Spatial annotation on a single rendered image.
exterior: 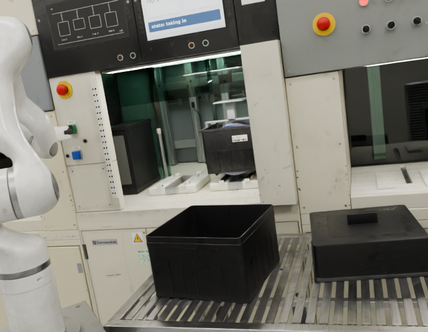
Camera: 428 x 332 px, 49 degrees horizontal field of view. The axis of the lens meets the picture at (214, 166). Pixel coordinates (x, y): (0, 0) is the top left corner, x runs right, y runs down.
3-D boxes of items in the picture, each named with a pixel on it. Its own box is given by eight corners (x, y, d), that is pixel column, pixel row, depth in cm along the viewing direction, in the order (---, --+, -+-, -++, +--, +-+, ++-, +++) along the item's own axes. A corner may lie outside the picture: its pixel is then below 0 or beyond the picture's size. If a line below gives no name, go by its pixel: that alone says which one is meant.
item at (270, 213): (199, 255, 151) (191, 205, 148) (281, 259, 139) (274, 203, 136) (153, 296, 127) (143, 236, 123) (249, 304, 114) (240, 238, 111)
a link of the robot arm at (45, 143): (45, 68, 135) (65, 150, 155) (-1, 58, 138) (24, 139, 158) (26, 83, 128) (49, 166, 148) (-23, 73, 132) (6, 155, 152)
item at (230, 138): (205, 184, 188) (193, 106, 182) (218, 172, 207) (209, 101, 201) (265, 180, 180) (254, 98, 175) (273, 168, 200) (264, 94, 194)
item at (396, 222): (315, 283, 121) (309, 235, 118) (311, 241, 149) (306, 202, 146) (436, 276, 115) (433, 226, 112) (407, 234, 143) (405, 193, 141)
